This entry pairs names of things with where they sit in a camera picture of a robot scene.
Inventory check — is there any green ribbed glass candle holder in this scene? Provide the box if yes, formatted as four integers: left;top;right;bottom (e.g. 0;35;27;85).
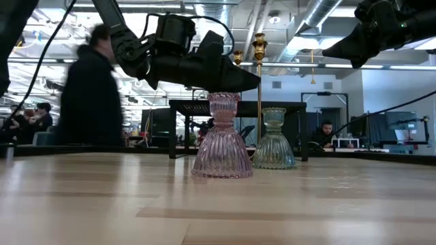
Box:
251;107;297;170

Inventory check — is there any black metal mesh shelf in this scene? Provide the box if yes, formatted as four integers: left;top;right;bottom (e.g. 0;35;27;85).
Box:
168;99;309;162

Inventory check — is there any dark computer monitor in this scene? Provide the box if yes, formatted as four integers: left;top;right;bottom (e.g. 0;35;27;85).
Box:
349;114;386;139

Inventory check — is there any round ceiling fixture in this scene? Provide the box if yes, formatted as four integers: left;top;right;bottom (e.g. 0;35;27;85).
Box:
267;10;282;25

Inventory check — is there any large silver ventilation duct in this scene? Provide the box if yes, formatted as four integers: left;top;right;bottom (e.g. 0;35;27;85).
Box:
194;0;236;34

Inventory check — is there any yellow hanging pendant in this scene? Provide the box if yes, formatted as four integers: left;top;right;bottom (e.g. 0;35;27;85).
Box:
309;49;316;85

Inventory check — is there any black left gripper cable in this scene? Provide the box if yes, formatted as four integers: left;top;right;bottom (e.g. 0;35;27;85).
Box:
142;12;236;57

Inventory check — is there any pink ribbed glass candle holder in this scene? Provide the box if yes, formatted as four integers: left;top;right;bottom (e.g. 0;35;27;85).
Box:
191;91;254;180

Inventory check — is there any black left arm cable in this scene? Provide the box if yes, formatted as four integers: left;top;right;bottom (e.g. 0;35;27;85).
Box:
0;0;78;133

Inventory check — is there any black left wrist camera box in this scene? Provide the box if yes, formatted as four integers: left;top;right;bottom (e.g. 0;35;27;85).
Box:
155;13;198;55

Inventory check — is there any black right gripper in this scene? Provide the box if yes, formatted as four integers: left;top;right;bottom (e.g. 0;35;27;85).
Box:
322;0;409;69

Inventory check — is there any black table edge rail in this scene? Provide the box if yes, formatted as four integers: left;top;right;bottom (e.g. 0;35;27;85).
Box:
0;143;436;167

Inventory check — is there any grey computer monitor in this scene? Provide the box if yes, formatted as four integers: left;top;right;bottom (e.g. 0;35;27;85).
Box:
384;111;418;131

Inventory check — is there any black metal frame stand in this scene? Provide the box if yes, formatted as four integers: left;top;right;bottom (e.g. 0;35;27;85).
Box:
300;91;349;137

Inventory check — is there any grey plastic chair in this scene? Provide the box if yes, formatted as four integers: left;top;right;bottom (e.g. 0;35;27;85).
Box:
32;131;58;146

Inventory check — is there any black monitor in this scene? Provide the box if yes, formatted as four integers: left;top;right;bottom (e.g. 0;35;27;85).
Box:
140;108;171;148

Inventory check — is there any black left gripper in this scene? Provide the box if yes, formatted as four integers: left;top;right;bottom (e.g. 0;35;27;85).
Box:
146;30;262;93

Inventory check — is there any overhead light bar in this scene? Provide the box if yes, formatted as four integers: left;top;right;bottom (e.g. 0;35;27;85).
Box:
6;57;436;71

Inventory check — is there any person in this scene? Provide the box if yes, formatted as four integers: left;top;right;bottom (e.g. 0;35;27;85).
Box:
311;119;341;149
56;22;124;147
33;101;55;133
10;108;35;144

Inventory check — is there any slanted silver ventilation duct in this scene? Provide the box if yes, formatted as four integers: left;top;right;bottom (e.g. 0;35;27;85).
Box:
272;0;343;64

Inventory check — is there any short brass candlestick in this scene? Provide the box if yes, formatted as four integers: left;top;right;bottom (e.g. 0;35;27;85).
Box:
232;50;245;67

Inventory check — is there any small white rack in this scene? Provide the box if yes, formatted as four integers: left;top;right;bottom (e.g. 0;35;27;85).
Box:
332;137;360;149

